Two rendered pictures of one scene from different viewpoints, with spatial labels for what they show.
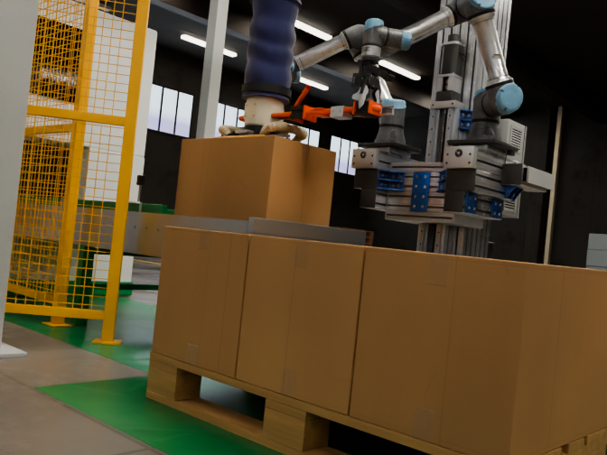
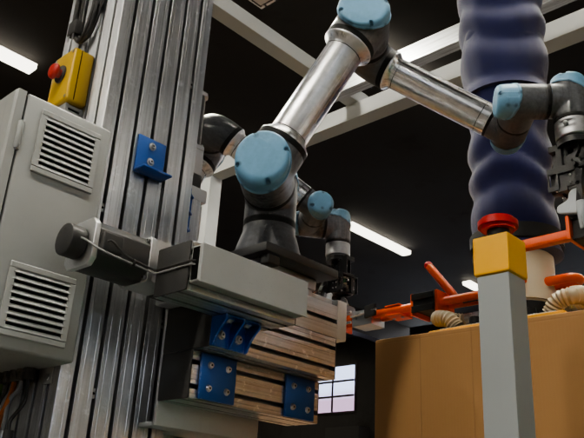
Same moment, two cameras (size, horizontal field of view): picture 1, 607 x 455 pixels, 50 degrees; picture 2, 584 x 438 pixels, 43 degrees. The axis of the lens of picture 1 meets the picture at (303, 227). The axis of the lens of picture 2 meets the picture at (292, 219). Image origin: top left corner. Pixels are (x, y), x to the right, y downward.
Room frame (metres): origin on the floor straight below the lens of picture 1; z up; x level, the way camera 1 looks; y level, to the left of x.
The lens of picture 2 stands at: (4.70, -0.29, 0.51)
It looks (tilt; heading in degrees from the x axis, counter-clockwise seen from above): 23 degrees up; 181
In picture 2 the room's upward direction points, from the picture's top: 3 degrees clockwise
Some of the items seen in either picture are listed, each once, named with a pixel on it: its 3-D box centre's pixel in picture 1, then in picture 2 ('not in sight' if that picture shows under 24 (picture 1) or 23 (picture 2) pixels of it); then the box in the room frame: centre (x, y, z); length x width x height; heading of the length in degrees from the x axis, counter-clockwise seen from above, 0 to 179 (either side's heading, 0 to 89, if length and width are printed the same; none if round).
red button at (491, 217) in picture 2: not in sight; (498, 229); (3.48, 0.05, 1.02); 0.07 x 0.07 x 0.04
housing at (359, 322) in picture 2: (341, 113); (368, 320); (2.65, -0.11, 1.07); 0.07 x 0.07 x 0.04; 46
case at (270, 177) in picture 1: (253, 189); (534, 429); (2.97, 0.24, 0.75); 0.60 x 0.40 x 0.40; 48
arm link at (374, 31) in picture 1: (373, 34); (337, 228); (2.57, -0.20, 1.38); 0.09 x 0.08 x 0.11; 103
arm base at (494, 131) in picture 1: (484, 132); not in sight; (2.84, -0.74, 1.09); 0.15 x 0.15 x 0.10
